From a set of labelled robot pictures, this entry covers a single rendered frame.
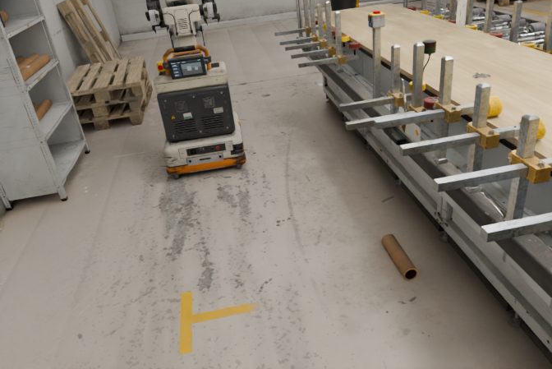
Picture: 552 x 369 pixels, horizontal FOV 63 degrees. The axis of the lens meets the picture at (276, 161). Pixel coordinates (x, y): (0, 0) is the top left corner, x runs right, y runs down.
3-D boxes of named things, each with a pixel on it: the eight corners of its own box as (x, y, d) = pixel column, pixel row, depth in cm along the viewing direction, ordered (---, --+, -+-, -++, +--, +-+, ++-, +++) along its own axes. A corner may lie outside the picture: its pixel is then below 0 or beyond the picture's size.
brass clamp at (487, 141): (484, 149, 156) (485, 136, 153) (462, 135, 168) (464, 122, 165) (500, 146, 156) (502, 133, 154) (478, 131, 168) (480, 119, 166)
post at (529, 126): (508, 247, 154) (529, 117, 132) (501, 241, 157) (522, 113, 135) (517, 245, 154) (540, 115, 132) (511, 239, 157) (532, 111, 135)
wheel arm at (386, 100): (340, 113, 227) (340, 105, 225) (338, 111, 230) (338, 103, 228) (421, 100, 231) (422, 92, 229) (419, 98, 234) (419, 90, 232)
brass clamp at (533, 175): (531, 184, 134) (535, 169, 131) (503, 164, 145) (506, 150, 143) (551, 181, 134) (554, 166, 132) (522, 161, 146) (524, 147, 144)
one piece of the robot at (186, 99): (238, 147, 356) (222, 42, 318) (170, 158, 352) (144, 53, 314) (236, 131, 386) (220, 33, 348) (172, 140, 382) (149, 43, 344)
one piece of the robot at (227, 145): (233, 150, 348) (232, 140, 345) (180, 159, 345) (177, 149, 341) (233, 149, 351) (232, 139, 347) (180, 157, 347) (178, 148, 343)
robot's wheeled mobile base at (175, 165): (247, 165, 356) (243, 137, 345) (167, 178, 351) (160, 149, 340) (241, 133, 416) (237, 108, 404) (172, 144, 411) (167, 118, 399)
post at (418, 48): (412, 143, 217) (416, 43, 195) (410, 140, 220) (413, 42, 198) (420, 142, 217) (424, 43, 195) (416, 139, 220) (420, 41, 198)
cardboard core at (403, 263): (403, 269, 227) (381, 235, 254) (402, 281, 231) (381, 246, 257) (418, 266, 228) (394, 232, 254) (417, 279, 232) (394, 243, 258)
